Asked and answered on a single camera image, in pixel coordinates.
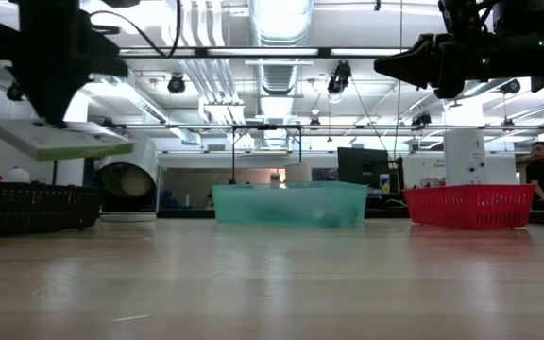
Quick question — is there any white tall appliance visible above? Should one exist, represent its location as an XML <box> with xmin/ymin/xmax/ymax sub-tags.
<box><xmin>443</xmin><ymin>129</ymin><xmax>486</xmax><ymax>187</ymax></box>

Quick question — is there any white dome object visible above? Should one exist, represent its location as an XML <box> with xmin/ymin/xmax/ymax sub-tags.
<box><xmin>2</xmin><ymin>166</ymin><xmax>31</xmax><ymax>184</ymax></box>

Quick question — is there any black plastic basket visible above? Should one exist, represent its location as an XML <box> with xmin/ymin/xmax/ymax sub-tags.
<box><xmin>0</xmin><ymin>181</ymin><xmax>106</xmax><ymax>239</ymax></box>

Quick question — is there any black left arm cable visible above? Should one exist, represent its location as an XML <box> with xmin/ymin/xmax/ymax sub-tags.
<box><xmin>90</xmin><ymin>0</ymin><xmax>182</xmax><ymax>59</ymax></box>

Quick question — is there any black ceiling camera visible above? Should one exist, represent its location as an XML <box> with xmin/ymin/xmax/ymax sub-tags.
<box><xmin>166</xmin><ymin>73</ymin><xmax>187</xmax><ymax>94</ymax></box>
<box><xmin>6</xmin><ymin>82</ymin><xmax>26</xmax><ymax>103</ymax></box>
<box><xmin>411</xmin><ymin>110</ymin><xmax>434</xmax><ymax>128</ymax></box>
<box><xmin>327</xmin><ymin>59</ymin><xmax>353</xmax><ymax>95</ymax></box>

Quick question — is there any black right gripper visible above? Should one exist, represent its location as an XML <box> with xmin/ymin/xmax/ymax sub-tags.
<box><xmin>373</xmin><ymin>31</ymin><xmax>544</xmax><ymax>100</ymax></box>

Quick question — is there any black monitor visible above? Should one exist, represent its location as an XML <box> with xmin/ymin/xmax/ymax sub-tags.
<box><xmin>337</xmin><ymin>146</ymin><xmax>391</xmax><ymax>188</ymax></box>

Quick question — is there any white round fan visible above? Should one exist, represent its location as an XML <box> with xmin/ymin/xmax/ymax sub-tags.
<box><xmin>96</xmin><ymin>136</ymin><xmax>161</xmax><ymax>223</ymax></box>

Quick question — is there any white cardboard box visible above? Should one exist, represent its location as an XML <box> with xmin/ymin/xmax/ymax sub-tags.
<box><xmin>0</xmin><ymin>118</ymin><xmax>135</xmax><ymax>162</ymax></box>

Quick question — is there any black overhead crossbar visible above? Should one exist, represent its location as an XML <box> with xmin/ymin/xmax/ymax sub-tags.
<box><xmin>120</xmin><ymin>45</ymin><xmax>410</xmax><ymax>60</ymax></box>

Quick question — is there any teal plastic bin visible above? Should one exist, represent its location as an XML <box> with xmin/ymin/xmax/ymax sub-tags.
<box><xmin>211</xmin><ymin>181</ymin><xmax>370</xmax><ymax>228</ymax></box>

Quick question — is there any red plastic basket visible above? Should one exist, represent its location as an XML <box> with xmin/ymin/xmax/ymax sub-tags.
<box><xmin>402</xmin><ymin>183</ymin><xmax>536</xmax><ymax>231</ymax></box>

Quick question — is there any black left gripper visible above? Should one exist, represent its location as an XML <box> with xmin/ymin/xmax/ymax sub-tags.
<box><xmin>0</xmin><ymin>0</ymin><xmax>129</xmax><ymax>127</ymax></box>

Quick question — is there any silver ventilation duct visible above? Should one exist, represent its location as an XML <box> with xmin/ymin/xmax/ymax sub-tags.
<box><xmin>247</xmin><ymin>0</ymin><xmax>315</xmax><ymax>47</ymax></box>

